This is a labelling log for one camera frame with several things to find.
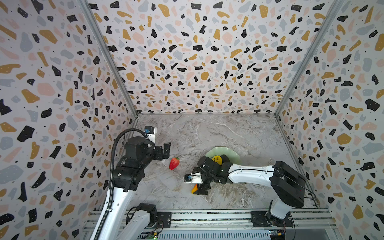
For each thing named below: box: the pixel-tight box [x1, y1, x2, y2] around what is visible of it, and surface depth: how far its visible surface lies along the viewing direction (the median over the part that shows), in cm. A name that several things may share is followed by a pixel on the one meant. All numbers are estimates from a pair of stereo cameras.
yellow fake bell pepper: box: [212, 155, 223, 166], surface depth 92 cm
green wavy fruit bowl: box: [205, 146, 241, 165], surface depth 95 cm
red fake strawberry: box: [169, 156, 181, 170], surface depth 93 cm
